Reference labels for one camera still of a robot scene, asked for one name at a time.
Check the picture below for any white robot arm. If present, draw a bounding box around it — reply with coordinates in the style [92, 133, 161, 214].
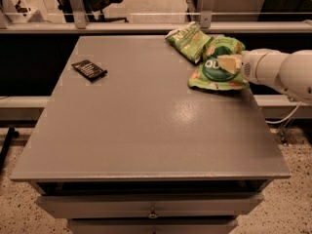
[216, 49, 312, 105]

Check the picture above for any grey cabinet top drawer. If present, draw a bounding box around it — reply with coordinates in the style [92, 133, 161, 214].
[36, 193, 264, 219]

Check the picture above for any grey cabinet drawer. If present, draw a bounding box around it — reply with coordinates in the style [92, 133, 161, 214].
[68, 218, 237, 234]
[36, 193, 264, 219]

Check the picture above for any grey metal railing frame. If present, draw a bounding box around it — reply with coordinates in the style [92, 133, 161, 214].
[1, 0, 312, 34]

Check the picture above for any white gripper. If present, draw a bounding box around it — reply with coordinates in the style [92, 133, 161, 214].
[217, 50, 264, 84]

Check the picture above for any green jalapeno chip bag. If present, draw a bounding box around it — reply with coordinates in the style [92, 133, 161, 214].
[165, 21, 213, 64]

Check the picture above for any white cable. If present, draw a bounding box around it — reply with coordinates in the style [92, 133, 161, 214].
[265, 100, 303, 125]

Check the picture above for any green dang rice chip bag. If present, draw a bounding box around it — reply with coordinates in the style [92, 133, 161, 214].
[188, 35, 249, 91]

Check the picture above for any grey cabinet lower drawer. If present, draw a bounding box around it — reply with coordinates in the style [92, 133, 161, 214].
[68, 218, 237, 234]

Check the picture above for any small black snack packet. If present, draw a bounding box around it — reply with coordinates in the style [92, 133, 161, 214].
[72, 59, 107, 83]

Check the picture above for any black office chair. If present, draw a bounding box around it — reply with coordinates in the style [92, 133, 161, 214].
[57, 0, 129, 22]

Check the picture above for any black pole on floor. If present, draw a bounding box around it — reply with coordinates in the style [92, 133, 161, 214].
[0, 128, 20, 172]

